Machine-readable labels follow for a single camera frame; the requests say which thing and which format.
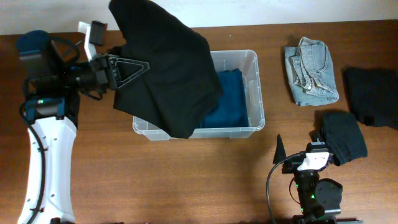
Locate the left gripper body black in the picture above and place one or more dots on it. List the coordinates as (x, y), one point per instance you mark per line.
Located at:
(104, 72)

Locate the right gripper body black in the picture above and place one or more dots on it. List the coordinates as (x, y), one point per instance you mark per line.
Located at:
(289, 165)

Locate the clear plastic storage bin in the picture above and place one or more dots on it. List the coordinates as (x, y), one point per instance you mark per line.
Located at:
(247, 62)

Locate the black garment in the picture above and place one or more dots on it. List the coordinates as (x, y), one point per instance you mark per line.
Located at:
(372, 94)
(182, 85)

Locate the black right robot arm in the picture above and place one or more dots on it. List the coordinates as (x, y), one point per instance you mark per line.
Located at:
(319, 199)

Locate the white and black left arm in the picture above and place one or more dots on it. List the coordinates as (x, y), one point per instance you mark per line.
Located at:
(56, 80)

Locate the dark green folded garment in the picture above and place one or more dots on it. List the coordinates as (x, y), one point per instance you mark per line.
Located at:
(341, 133)

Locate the folded teal blue shirt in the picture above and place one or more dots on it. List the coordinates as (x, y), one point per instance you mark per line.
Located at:
(231, 110)

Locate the folded light blue jeans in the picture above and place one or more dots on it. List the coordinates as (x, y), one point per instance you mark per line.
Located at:
(310, 73)

